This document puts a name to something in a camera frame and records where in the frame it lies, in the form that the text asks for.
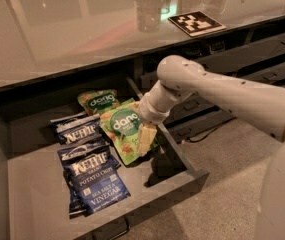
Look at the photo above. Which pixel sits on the front blue Kettle chip bag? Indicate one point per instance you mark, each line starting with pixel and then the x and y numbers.
pixel 90 171

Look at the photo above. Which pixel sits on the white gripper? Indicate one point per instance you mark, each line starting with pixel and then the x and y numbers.
pixel 149 113

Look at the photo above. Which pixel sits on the black white fiducial marker tile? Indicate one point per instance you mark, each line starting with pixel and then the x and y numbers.
pixel 196 23

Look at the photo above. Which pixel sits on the blue kettle chip bag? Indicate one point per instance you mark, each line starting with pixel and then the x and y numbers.
pixel 76 128
pixel 90 171

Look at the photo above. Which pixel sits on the lower closed grey drawer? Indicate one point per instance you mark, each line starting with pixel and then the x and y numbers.
pixel 192 127

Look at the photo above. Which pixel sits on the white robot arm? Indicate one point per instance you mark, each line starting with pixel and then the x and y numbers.
pixel 258 104

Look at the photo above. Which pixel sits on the green dang chip bag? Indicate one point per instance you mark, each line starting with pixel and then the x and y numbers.
pixel 98 101
pixel 121 125

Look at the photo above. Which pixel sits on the middle closed grey drawer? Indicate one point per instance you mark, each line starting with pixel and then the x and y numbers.
pixel 270 71

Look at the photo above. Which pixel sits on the open grey top drawer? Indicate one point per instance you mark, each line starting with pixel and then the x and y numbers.
pixel 34 198

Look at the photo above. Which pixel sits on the rear blue Kettle chip bag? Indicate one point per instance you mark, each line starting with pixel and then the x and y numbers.
pixel 76 128

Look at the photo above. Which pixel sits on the black drawer pull handle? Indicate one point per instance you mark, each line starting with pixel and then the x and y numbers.
pixel 112 230

